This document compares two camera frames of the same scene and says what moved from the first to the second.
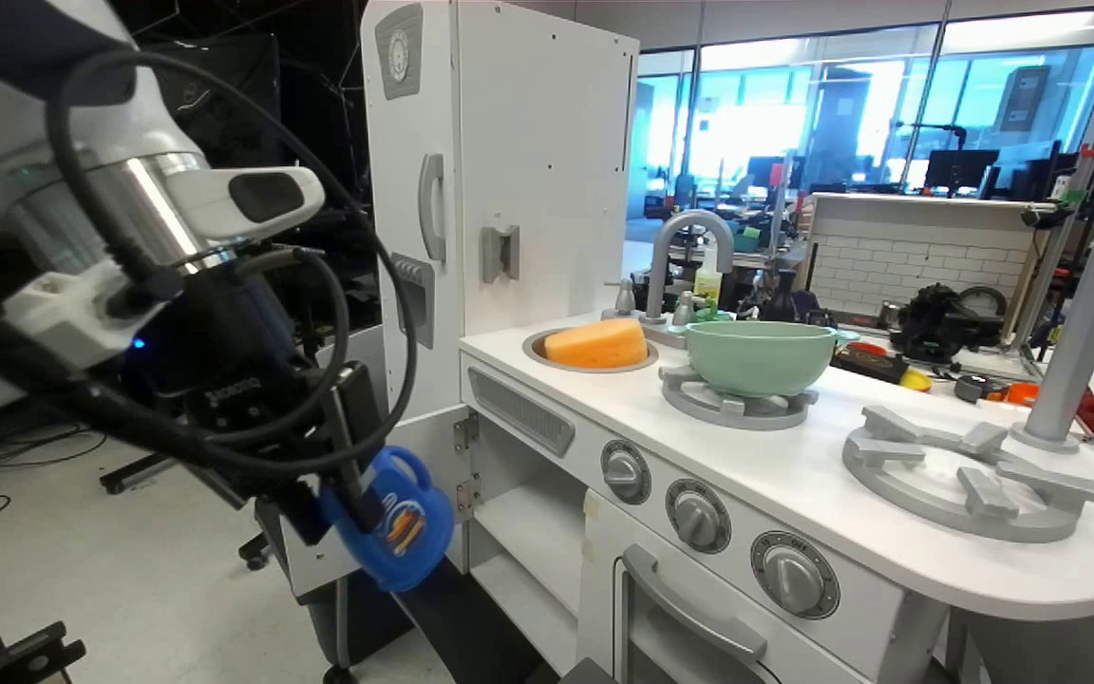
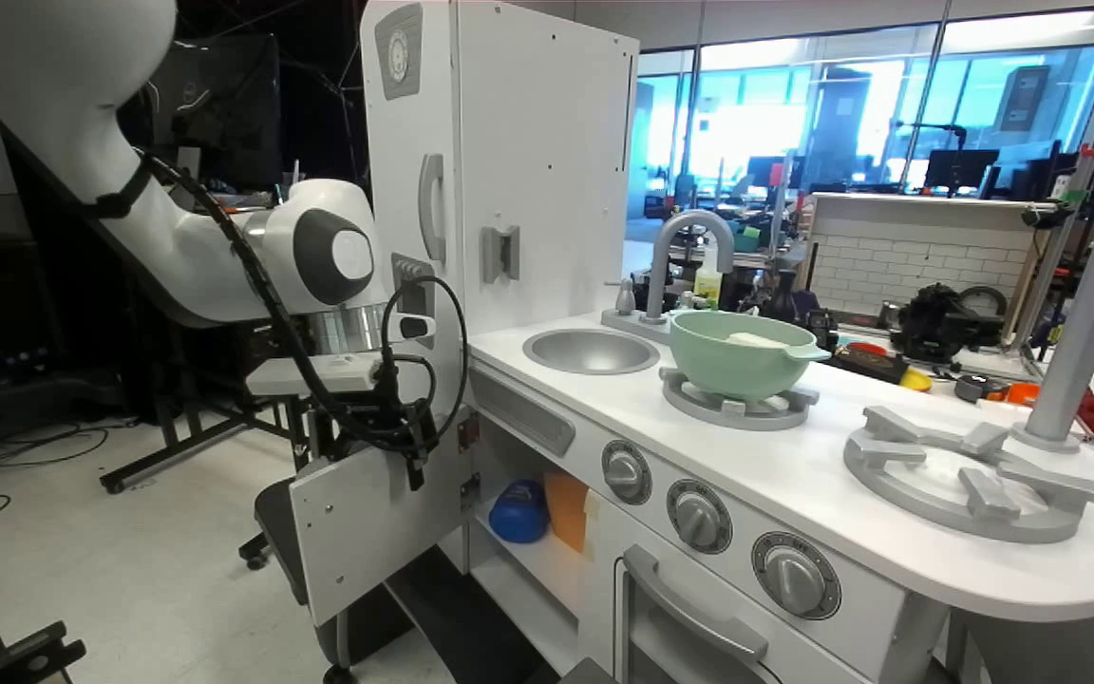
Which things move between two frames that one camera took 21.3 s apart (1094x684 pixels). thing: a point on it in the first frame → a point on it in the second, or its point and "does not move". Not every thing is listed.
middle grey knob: [696, 514] does not move
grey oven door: [678, 630] does not move
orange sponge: [603, 344] → [568, 511]
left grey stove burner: [684, 398] does not move
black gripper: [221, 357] → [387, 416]
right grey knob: [794, 576] does not move
